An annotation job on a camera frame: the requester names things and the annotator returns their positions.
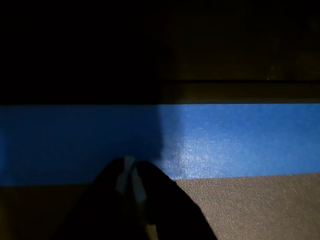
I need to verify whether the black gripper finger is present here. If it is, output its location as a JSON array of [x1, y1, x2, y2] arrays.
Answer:
[[49, 157, 151, 240], [129, 160, 220, 240]]

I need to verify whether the blue tape strip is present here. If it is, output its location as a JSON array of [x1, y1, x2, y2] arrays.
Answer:
[[0, 103, 320, 187]]

